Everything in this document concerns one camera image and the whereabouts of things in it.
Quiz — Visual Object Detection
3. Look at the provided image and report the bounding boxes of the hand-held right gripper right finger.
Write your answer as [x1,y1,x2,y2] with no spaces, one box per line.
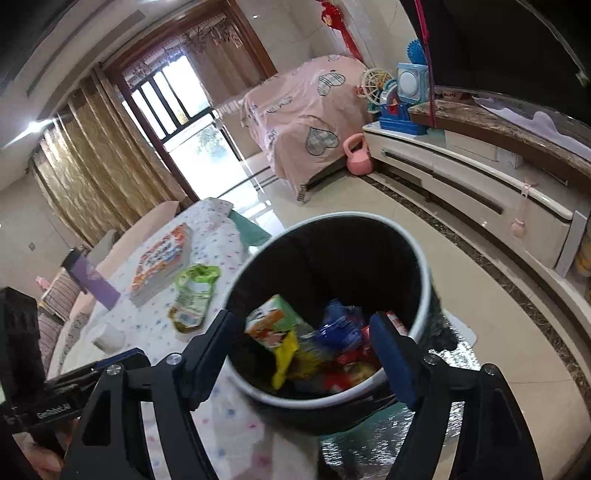
[368,311,546,480]

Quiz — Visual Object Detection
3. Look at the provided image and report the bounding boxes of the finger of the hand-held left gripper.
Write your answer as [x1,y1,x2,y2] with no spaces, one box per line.
[90,348,149,372]
[46,367,105,393]

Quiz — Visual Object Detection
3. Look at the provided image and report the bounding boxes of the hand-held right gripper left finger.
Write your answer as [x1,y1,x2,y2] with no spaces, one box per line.
[60,309,236,480]

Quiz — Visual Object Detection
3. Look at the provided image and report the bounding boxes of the torn red foil wrapper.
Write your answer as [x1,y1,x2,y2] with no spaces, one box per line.
[323,346,384,393]

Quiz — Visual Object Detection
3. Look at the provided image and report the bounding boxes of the blue snack packet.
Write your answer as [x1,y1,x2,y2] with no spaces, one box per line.
[318,300,370,352]

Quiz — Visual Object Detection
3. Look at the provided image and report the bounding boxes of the green white drink carton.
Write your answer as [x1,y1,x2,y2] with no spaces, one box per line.
[245,294,315,349]

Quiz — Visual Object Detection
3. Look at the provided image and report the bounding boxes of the yellow snack packet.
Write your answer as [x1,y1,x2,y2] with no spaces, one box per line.
[270,330,324,391]

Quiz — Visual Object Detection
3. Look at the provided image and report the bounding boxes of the white bin with black liner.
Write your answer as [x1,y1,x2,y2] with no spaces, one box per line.
[225,212,462,437]

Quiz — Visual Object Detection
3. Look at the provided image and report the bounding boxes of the person's left hand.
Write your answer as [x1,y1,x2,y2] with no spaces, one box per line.
[16,415,77,480]

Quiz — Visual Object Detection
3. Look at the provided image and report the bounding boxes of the white tissue block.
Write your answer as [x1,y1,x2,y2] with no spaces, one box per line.
[92,323,126,352]

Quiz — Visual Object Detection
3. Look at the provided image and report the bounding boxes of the striped pillow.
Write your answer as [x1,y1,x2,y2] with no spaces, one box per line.
[37,314,63,370]
[44,272,86,319]

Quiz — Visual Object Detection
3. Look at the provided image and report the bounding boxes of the white dotted tablecloth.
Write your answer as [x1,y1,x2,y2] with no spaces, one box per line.
[48,198,324,480]

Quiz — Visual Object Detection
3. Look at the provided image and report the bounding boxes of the green snack bag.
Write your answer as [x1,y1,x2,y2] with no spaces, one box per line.
[167,264,221,334]

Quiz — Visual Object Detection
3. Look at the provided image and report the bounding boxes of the purple thermos bottle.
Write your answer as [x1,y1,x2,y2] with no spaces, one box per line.
[62,249,122,311]

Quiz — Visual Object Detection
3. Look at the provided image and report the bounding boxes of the teal cloth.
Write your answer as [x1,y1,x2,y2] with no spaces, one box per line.
[231,210,273,245]

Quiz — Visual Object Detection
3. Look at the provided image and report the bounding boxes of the pink covered sofa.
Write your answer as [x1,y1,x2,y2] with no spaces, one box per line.
[37,200,183,374]

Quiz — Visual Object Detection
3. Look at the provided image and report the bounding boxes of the pink cabinet child lock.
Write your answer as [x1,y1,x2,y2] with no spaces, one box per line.
[510,182,532,236]

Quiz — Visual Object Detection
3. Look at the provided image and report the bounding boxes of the gold patterned curtains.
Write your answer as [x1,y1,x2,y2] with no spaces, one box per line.
[30,69,188,245]

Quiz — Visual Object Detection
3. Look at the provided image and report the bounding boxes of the pink kettlebell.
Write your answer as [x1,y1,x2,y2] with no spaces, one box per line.
[342,134,372,176]

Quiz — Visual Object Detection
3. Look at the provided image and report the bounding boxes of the cream television cabinet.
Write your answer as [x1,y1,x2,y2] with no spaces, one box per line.
[362,85,591,278]

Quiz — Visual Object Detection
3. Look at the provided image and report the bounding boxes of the pink heart-print blanket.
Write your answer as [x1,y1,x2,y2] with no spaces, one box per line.
[239,54,370,204]

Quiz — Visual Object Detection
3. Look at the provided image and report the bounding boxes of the wooden framed balcony door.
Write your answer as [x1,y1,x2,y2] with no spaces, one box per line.
[104,0,278,204]

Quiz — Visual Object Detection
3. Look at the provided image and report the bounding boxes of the toy ferris wheel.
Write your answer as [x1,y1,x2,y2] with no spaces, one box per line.
[356,68,393,114]

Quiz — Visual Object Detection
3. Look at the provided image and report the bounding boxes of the blue toy machine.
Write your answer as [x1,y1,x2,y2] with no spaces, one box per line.
[379,62,432,137]

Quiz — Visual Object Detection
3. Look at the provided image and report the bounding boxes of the pink hula hoop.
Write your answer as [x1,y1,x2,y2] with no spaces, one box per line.
[413,0,437,127]

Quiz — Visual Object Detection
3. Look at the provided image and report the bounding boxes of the pink balcony curtain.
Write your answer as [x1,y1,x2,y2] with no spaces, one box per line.
[185,25,273,88]

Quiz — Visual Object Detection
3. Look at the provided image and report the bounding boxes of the blue spiky ball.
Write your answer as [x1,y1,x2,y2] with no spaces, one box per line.
[406,39,428,65]

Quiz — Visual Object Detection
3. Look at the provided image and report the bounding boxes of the black television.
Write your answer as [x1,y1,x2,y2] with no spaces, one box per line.
[399,0,591,100]

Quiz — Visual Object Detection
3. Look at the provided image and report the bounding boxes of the red hanging decoration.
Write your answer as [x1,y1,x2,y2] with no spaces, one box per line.
[318,0,363,61]

